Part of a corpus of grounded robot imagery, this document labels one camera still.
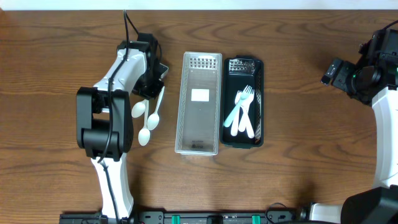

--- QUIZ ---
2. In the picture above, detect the white fork in basket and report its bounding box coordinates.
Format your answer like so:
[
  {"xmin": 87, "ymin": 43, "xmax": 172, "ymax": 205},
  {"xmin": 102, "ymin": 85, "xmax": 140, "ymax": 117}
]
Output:
[{"xmin": 238, "ymin": 88, "xmax": 256, "ymax": 133}]

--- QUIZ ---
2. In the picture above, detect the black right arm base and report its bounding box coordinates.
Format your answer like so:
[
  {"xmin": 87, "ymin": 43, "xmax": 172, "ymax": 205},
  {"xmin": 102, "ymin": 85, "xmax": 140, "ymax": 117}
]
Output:
[{"xmin": 298, "ymin": 186, "xmax": 398, "ymax": 224}]

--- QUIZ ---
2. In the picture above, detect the dark green plastic basket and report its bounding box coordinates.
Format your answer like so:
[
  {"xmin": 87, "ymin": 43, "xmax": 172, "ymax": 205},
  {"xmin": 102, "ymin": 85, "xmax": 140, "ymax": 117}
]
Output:
[{"xmin": 220, "ymin": 56, "xmax": 264, "ymax": 149}]

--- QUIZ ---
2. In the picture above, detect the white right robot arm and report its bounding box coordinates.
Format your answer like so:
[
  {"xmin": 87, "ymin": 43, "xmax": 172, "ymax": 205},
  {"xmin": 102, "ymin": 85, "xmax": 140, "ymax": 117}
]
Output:
[{"xmin": 320, "ymin": 58, "xmax": 397, "ymax": 188}]

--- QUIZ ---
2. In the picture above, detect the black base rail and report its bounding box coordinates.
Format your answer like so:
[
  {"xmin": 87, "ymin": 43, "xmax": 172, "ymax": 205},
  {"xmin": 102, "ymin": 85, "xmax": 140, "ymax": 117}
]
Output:
[{"xmin": 58, "ymin": 202, "xmax": 312, "ymax": 224}]

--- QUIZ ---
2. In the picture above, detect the mint green plastic fork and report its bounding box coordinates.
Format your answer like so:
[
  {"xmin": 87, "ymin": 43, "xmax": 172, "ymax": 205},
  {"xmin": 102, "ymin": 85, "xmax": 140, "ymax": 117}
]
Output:
[{"xmin": 223, "ymin": 85, "xmax": 253, "ymax": 128}]

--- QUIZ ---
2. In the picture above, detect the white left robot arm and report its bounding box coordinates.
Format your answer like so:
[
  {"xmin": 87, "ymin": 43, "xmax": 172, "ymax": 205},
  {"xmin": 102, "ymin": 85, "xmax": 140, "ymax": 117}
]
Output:
[{"xmin": 76, "ymin": 46, "xmax": 168, "ymax": 223}]

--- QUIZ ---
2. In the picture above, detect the white spoon long diagonal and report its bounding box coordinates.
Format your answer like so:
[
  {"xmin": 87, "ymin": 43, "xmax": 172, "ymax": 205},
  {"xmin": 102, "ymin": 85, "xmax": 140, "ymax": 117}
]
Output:
[{"xmin": 131, "ymin": 100, "xmax": 149, "ymax": 118}]

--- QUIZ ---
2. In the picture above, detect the white plastic fork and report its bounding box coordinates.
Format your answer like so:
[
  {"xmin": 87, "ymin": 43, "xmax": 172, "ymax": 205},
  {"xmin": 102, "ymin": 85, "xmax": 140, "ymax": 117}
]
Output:
[{"xmin": 230, "ymin": 91, "xmax": 241, "ymax": 136}]

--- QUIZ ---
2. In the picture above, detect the pink plastic fork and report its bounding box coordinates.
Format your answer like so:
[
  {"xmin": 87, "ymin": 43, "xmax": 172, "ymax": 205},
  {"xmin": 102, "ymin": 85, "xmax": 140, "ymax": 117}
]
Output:
[{"xmin": 236, "ymin": 91, "xmax": 256, "ymax": 139}]

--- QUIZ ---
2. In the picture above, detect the clear plastic basket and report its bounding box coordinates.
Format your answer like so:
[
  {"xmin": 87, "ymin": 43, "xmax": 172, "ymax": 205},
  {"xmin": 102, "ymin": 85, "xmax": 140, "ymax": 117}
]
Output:
[{"xmin": 175, "ymin": 52, "xmax": 222, "ymax": 156}]

